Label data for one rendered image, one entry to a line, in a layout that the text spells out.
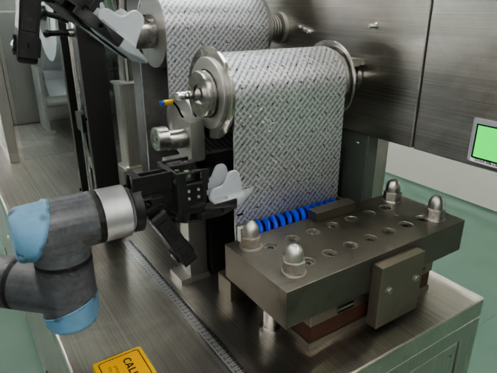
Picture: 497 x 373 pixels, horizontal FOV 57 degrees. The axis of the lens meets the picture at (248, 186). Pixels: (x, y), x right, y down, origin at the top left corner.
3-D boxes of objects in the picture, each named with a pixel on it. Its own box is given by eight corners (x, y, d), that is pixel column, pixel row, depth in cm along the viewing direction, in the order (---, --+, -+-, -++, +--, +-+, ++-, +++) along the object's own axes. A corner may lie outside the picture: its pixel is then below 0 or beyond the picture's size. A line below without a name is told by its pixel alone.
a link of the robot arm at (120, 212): (110, 251, 62) (92, 228, 68) (142, 242, 64) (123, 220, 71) (103, 200, 59) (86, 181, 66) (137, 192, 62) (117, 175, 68)
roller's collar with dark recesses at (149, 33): (117, 48, 91) (115, 14, 89) (146, 46, 95) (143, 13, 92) (129, 50, 87) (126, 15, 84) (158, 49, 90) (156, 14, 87)
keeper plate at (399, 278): (365, 323, 73) (372, 263, 69) (406, 302, 78) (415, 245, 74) (377, 331, 71) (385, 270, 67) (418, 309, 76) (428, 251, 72)
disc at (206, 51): (190, 127, 83) (186, 42, 77) (192, 127, 83) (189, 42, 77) (233, 149, 71) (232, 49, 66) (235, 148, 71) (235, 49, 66)
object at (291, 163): (234, 232, 79) (232, 127, 72) (334, 202, 91) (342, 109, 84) (235, 234, 78) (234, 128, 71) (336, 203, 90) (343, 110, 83)
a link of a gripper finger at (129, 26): (170, 35, 65) (114, -11, 60) (147, 69, 65) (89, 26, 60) (164, 35, 68) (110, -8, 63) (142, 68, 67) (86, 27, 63)
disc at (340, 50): (299, 111, 96) (302, 37, 90) (300, 111, 96) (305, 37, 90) (350, 126, 84) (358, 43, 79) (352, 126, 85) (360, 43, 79)
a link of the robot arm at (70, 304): (45, 300, 71) (33, 237, 67) (112, 308, 69) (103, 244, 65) (11, 332, 64) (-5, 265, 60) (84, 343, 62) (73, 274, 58)
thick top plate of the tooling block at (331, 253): (225, 276, 75) (224, 243, 73) (390, 217, 95) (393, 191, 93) (285, 329, 62) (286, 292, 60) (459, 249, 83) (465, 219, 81)
